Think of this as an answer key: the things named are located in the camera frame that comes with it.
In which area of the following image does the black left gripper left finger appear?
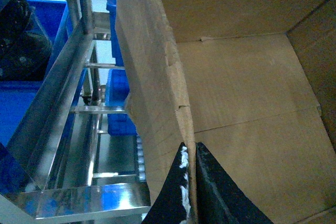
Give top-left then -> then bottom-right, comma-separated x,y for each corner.
142,143 -> 191,224

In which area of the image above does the stainless steel shelf rack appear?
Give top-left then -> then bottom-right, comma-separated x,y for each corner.
1,0 -> 150,223

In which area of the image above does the black round object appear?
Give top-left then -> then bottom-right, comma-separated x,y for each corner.
1,0 -> 53,81

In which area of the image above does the blue plastic crate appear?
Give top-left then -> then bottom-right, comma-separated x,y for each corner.
105,69 -> 137,136
1,0 -> 73,146
106,0 -> 125,67

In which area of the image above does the large cardboard box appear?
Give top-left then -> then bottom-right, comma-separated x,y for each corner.
115,0 -> 335,223

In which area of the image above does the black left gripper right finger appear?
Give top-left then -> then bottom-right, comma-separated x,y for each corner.
196,142 -> 272,223

